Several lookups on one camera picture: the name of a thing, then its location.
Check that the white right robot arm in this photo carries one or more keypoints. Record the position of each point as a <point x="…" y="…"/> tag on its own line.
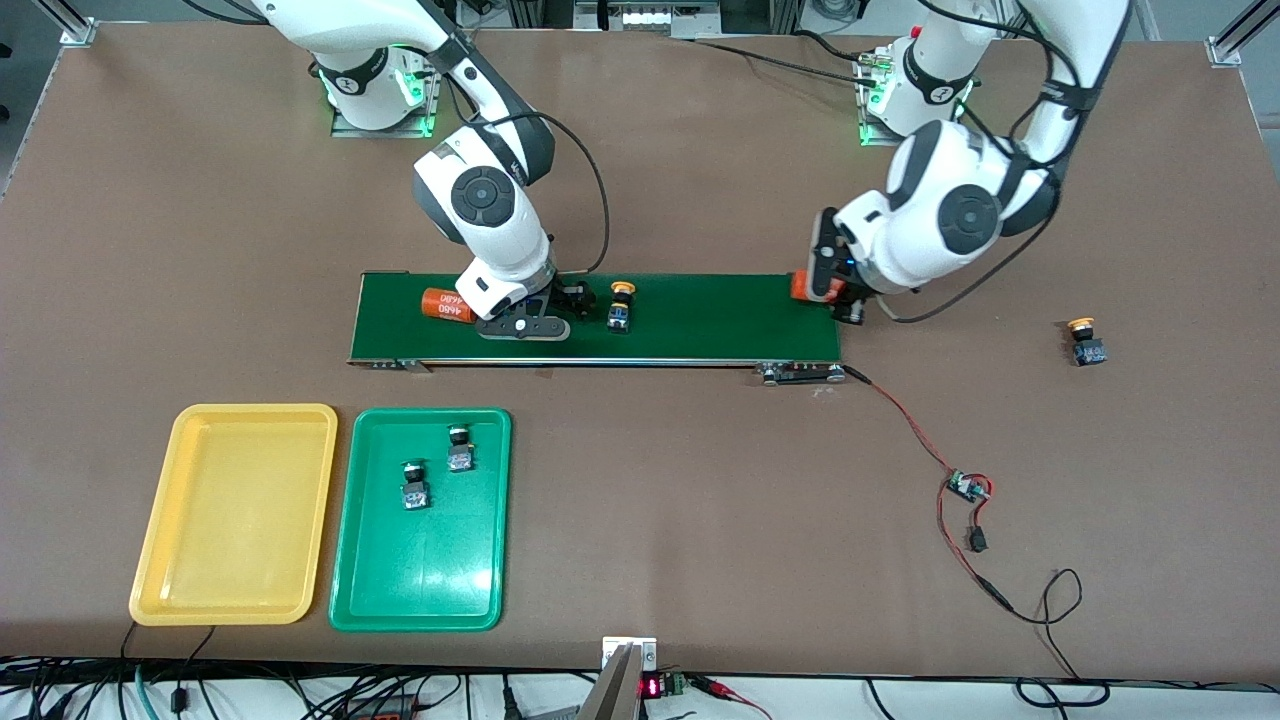
<point x="485" y="200"/>

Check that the green push button switch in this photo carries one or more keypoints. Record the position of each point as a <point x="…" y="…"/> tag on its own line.
<point x="417" y="495"/>
<point x="460" y="460"/>

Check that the green plastic tray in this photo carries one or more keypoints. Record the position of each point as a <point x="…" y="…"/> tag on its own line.
<point x="450" y="560"/>

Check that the red clip lead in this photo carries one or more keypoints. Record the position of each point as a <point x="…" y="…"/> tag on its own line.
<point x="715" y="686"/>

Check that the small black connector plug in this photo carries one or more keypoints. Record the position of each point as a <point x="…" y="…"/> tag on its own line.
<point x="978" y="542"/>

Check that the orange electronic device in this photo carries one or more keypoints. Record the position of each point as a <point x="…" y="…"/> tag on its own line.
<point x="385" y="712"/>

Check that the metal frame rack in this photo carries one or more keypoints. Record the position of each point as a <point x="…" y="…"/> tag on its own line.
<point x="650" y="18"/>

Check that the yellow push button switch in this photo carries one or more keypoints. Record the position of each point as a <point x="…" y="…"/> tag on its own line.
<point x="621" y="320"/>
<point x="1088" y="350"/>

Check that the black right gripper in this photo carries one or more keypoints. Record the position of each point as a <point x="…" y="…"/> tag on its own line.
<point x="569" y="297"/>

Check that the small green circuit board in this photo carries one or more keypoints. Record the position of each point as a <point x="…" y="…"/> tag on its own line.
<point x="965" y="486"/>

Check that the red digit display module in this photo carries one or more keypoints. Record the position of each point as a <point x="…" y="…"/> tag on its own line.
<point x="652" y="687"/>

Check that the orange 4680 cylinder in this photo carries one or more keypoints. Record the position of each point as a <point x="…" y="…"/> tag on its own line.
<point x="445" y="305"/>
<point x="805" y="288"/>

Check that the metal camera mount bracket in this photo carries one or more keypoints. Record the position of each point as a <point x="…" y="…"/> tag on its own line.
<point x="615" y="690"/>

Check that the aluminium frame profile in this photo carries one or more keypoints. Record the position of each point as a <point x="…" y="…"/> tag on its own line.
<point x="1228" y="48"/>
<point x="75" y="28"/>

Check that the yellow plastic tray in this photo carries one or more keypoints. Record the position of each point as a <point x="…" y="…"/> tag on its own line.
<point x="235" y="520"/>

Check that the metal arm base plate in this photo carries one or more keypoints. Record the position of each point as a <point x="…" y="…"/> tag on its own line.
<point x="432" y="90"/>
<point x="868" y="125"/>

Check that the green conveyor belt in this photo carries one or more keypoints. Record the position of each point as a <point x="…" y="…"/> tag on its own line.
<point x="750" y="320"/>

